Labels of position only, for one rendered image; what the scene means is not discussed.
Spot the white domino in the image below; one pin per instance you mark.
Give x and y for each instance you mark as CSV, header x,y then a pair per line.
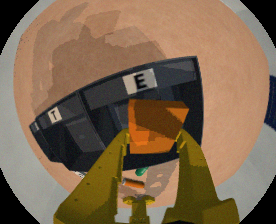
x,y
80,174

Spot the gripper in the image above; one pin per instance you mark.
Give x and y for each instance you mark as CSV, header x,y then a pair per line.
x,y
95,199

